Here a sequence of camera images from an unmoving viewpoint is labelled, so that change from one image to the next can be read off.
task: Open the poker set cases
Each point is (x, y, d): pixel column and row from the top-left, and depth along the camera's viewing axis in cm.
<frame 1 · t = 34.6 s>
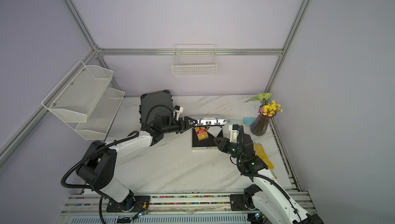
left hand: (194, 124, 83), fingers open
right hand: (215, 141, 79), fingers closed
silver aluminium poker case: (207, 128, 100), point 4 cm above the table
dark grey poker case: (151, 103, 109), point 8 cm above the table
purple glass vase: (260, 123, 92), point 12 cm above the table
yellow artificial flowers: (269, 108, 82), point 26 cm above the table
teal plastic scoop: (248, 121, 107), on the table

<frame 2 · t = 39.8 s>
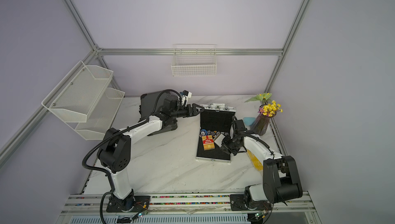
left hand: (200, 110, 85), fingers open
right hand: (221, 149, 87), fingers closed
silver aluminium poker case: (215, 117, 83), point 22 cm above the table
row of poker chips: (205, 132, 97), point 4 cm above the table
the other named things where they were.

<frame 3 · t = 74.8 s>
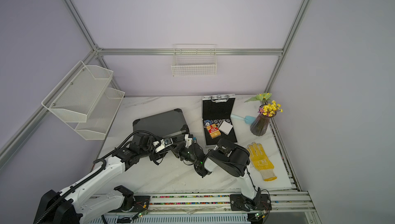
left hand: (161, 146, 84), fingers open
right hand: (167, 147, 84), fingers closed
silver aluminium poker case: (218, 118, 106), point 3 cm above the table
dark grey poker case: (169, 124, 94), point 10 cm above the table
white card deck box: (226, 127, 101), point 4 cm above the table
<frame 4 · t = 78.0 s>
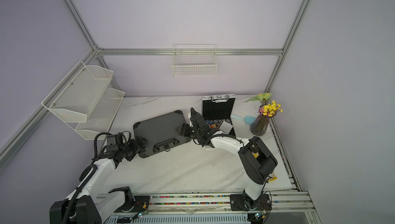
left hand: (142, 146, 86), fingers open
right hand: (181, 132, 87), fingers open
